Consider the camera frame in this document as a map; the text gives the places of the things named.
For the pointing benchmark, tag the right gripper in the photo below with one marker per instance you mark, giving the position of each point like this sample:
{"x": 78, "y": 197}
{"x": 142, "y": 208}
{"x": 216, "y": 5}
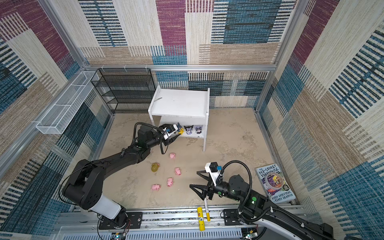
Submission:
{"x": 205, "y": 190}

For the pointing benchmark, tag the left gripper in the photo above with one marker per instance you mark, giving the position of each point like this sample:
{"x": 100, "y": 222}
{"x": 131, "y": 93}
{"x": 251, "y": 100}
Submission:
{"x": 168, "y": 142}

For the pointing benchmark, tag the black-eared figure toy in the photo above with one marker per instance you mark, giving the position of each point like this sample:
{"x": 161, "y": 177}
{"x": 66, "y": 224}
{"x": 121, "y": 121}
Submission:
{"x": 189, "y": 129}

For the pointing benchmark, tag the olive green toy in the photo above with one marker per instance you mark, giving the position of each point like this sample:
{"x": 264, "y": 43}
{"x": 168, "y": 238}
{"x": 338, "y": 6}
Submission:
{"x": 155, "y": 167}

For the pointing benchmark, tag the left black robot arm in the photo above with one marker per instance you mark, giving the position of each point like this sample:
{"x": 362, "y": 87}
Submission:
{"x": 84, "y": 186}

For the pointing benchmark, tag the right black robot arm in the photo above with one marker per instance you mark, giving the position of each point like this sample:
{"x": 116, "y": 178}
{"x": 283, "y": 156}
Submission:
{"x": 254, "y": 208}

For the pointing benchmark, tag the white two-tier shelf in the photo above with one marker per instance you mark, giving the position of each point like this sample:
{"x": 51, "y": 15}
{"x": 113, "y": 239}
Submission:
{"x": 188, "y": 108}

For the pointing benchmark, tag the white yellow marker pen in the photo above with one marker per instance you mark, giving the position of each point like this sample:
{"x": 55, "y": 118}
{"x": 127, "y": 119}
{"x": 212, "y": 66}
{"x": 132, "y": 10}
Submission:
{"x": 207, "y": 209}

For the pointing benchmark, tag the yellow glue stick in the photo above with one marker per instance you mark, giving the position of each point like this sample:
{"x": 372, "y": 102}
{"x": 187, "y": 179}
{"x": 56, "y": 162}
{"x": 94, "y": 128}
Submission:
{"x": 201, "y": 219}

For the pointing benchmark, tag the pink pig toy middle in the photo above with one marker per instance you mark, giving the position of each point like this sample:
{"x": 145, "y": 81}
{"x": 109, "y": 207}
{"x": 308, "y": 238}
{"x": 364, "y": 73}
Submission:
{"x": 178, "y": 171}

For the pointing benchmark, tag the pink pig toy lower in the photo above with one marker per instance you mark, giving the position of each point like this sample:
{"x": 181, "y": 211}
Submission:
{"x": 170, "y": 182}

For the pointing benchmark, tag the pink pig toy left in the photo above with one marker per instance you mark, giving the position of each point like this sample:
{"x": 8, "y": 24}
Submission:
{"x": 155, "y": 187}

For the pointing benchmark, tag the round sticker tape roll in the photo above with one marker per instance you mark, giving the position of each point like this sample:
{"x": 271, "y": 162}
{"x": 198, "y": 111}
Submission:
{"x": 274, "y": 181}

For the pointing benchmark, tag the treehouse book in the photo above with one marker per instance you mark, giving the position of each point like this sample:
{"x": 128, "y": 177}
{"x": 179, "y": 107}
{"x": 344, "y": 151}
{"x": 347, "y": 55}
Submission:
{"x": 284, "y": 195}

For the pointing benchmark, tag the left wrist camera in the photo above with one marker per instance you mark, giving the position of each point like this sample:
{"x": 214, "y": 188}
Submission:
{"x": 170, "y": 130}

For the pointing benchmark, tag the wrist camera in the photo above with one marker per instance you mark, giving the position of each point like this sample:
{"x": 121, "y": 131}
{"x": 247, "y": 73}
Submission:
{"x": 170, "y": 130}
{"x": 215, "y": 172}

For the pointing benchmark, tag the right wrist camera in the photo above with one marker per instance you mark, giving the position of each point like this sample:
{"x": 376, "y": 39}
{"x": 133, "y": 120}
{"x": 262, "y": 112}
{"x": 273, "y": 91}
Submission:
{"x": 215, "y": 172}

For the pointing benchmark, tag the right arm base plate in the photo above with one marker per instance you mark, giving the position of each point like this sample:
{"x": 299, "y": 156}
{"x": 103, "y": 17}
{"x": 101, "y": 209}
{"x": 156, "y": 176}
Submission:
{"x": 231, "y": 217}

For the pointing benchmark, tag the black wire mesh rack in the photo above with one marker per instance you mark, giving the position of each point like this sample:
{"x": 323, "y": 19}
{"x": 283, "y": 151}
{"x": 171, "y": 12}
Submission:
{"x": 125, "y": 90}

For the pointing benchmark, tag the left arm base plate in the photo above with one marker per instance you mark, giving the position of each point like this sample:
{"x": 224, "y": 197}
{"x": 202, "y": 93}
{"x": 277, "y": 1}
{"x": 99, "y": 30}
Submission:
{"x": 124, "y": 221}

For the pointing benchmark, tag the white wire mesh basket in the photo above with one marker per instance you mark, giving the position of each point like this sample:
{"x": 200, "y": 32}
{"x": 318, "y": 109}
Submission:
{"x": 62, "y": 112}

